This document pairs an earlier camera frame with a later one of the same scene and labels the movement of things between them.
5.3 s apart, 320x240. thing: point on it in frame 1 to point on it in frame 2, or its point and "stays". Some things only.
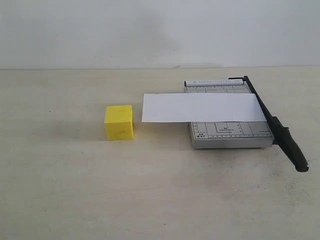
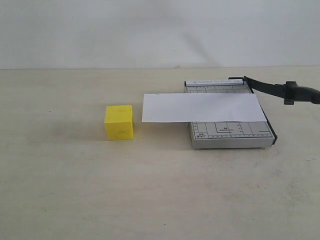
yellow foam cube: [120, 121] stays
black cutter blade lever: [282, 136] to [291, 91]
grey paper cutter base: [212, 135] stays
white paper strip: [201, 107] stays
